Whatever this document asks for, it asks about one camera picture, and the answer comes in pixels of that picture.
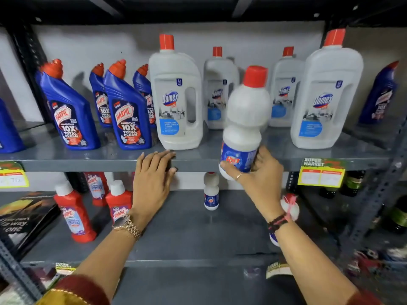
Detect person's left hand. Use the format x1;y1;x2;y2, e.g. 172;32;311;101
130;151;177;230

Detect person's right hand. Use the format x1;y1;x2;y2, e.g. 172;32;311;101
220;146;285;224

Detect white bottle red cap blue label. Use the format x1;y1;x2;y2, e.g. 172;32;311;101
219;65;272;181

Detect person's right forearm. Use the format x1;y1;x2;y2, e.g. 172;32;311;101
270;220;359;305

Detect person's left forearm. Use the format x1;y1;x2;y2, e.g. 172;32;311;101
72;225;140;302

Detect small white bottle blue label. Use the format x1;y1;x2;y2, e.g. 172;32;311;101
269;194;300;247
203;172;220;211

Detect blue toilet cleaner bottle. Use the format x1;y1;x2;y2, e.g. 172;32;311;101
359;61;399;125
132;64;156;129
36;59;101;151
0;98;26;154
103;59;153;151
89;63;112;128

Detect gold wrist watch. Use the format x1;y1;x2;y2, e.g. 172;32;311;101
112;215;142;241

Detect grey metal shelf rack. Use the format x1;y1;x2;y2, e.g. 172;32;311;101
0;0;407;305

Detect large white jug red cap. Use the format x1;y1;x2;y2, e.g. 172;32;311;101
291;28;364;150
203;46;240;130
268;46;305;128
149;34;204;151

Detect yellow green shelf price tag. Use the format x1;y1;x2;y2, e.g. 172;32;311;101
266;263;293;279
0;161;30;189
298;157;346;188
55;262;77;276

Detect dark green glass bottle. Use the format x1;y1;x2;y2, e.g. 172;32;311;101
340;170;366;197
319;186;339;199
381;195;407;235

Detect black printed book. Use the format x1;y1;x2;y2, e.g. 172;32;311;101
0;191;61;258

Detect maroon sleeve gold trim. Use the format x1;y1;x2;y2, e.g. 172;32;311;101
34;274;110;305

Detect colourful packets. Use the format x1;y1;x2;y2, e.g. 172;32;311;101
348;246;407;284

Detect black red thread bracelet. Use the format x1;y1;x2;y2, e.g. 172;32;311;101
267;213;289;234

